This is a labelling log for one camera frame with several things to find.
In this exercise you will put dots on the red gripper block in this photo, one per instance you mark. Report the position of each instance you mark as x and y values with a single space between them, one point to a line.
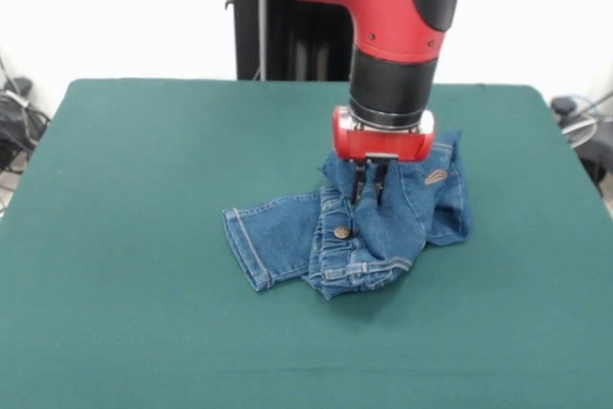
383 143

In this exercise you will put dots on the blue denim jeans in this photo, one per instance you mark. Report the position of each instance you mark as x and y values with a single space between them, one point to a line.
383 232

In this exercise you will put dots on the dark green table cloth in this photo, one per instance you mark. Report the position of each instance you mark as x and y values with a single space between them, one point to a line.
143 284

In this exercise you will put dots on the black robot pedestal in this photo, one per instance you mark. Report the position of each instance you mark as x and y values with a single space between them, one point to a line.
297 45

